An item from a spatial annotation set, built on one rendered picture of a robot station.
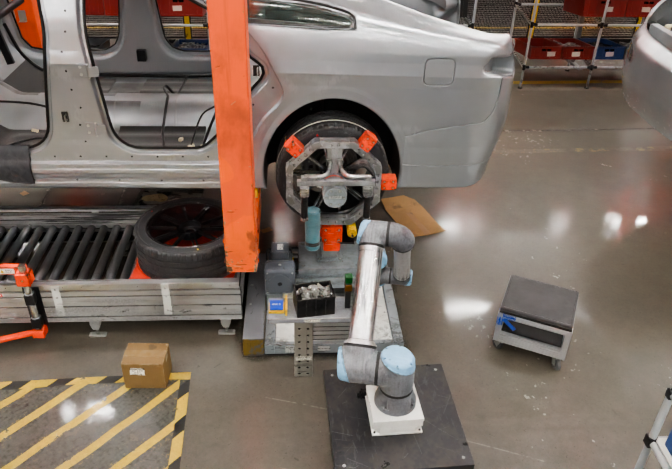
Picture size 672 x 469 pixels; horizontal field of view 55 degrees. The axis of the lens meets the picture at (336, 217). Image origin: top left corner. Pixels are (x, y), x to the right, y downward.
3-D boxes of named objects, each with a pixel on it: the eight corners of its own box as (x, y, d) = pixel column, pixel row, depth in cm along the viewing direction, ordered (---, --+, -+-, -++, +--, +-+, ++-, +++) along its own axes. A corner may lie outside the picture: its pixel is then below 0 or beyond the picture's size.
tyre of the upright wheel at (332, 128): (354, 219, 417) (403, 134, 387) (358, 240, 397) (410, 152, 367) (259, 183, 399) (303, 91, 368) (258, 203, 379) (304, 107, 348)
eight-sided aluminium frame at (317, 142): (376, 219, 387) (383, 136, 358) (378, 225, 382) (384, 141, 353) (286, 219, 384) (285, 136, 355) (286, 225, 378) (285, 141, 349)
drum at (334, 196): (344, 190, 375) (345, 168, 368) (347, 209, 357) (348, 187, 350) (320, 190, 375) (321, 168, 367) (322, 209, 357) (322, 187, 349)
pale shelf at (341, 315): (348, 301, 346) (349, 296, 344) (351, 322, 332) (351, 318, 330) (268, 302, 343) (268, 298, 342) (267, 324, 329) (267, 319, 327)
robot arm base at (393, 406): (420, 414, 286) (422, 397, 281) (379, 418, 283) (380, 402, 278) (409, 383, 302) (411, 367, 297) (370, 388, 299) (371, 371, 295)
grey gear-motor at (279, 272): (295, 273, 422) (295, 228, 403) (295, 315, 386) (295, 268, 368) (267, 273, 421) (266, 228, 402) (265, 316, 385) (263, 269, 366)
